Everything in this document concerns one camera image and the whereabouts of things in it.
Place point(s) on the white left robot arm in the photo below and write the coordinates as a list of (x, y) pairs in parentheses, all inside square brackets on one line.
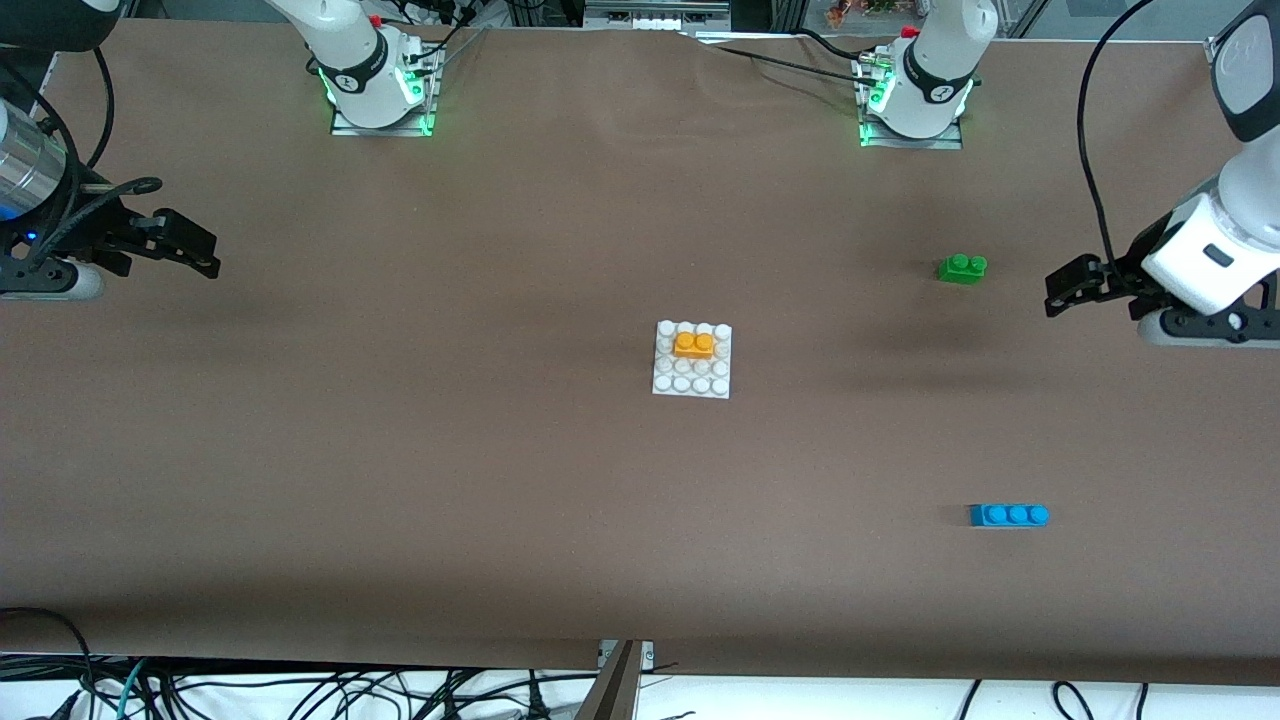
[(940, 80)]

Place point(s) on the white studded base plate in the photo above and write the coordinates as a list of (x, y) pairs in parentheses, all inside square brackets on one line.
[(690, 385)]

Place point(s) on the dark metal stand post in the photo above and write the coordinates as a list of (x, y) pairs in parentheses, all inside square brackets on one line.
[(612, 690)]

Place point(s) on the silver metal bracket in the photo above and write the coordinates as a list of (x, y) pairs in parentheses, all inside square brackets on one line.
[(648, 652)]

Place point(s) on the brown table cover mat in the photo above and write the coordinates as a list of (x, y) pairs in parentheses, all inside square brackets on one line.
[(400, 480)]

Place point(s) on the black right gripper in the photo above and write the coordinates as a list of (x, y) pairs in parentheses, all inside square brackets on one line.
[(92, 236)]

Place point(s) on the green two-stud toy block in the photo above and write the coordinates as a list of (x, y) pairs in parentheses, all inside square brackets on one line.
[(962, 270)]

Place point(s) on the yellow two-stud toy block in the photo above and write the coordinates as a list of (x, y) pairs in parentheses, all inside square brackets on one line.
[(694, 346)]

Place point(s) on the blue three-stud toy block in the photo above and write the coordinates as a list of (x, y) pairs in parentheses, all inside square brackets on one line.
[(1008, 516)]

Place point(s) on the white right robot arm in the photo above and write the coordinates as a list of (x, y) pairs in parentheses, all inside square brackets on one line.
[(350, 50)]

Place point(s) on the aluminium background frame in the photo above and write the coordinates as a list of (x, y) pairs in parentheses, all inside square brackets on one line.
[(650, 15)]

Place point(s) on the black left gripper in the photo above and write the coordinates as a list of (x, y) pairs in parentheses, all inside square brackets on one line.
[(1118, 277)]

